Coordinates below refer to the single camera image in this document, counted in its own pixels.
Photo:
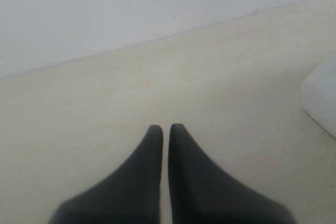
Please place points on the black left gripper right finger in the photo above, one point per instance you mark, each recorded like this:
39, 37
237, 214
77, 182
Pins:
201, 192

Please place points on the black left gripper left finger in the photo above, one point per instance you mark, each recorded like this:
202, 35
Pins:
131, 194

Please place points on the white mannequin head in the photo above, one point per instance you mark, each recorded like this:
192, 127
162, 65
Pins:
318, 95

